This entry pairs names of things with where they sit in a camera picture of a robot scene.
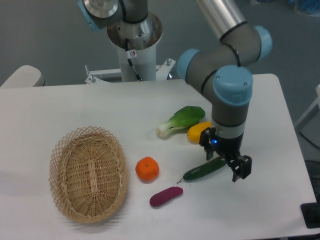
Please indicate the white base bracket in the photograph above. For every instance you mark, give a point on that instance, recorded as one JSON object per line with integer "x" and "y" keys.
{"x": 162, "y": 72}

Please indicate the yellow lemon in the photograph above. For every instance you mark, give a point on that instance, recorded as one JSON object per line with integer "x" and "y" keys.
{"x": 194, "y": 132}

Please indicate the white metal frame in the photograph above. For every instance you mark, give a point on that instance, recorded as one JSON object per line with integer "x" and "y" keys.
{"x": 310, "y": 112}

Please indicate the black device at table edge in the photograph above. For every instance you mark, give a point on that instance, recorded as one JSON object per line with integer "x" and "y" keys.
{"x": 311, "y": 214}

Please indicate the green cucumber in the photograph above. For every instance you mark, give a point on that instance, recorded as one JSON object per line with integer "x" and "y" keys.
{"x": 204, "y": 169}

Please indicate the woven wicker basket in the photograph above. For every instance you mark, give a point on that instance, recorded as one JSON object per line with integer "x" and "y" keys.
{"x": 88, "y": 175}

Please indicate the orange tangerine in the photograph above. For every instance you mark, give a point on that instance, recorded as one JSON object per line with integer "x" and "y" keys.
{"x": 147, "y": 169}

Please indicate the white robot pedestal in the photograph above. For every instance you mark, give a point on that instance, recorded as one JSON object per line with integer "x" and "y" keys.
{"x": 136, "y": 45}

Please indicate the purple sweet potato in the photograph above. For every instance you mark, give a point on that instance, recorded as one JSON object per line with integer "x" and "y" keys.
{"x": 165, "y": 196}

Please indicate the green bok choy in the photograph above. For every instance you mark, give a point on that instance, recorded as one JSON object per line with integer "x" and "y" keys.
{"x": 184, "y": 118}

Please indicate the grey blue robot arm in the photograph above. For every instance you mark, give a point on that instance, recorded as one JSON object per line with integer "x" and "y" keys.
{"x": 221, "y": 76}

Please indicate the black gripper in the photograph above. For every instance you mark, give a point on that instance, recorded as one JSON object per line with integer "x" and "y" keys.
{"x": 229, "y": 149}

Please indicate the white chair armrest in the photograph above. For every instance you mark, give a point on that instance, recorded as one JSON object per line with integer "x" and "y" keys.
{"x": 25, "y": 76}

